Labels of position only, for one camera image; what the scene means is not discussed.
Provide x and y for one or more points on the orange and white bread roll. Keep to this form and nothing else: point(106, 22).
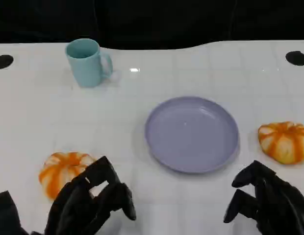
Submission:
point(58, 171)
point(284, 144)

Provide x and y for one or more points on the black backdrop curtain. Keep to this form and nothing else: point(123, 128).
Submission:
point(152, 19)

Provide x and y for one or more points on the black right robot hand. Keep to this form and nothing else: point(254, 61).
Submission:
point(279, 205)

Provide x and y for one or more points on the black table grommet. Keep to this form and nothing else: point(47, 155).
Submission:
point(297, 58)
point(3, 61)

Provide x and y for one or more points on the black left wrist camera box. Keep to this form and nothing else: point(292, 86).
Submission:
point(5, 215)

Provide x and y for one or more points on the pale green mug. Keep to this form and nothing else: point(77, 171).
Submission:
point(85, 71)

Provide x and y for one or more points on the lilac plate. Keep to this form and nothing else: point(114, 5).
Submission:
point(191, 134)

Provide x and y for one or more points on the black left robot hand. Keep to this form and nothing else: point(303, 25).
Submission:
point(78, 205)

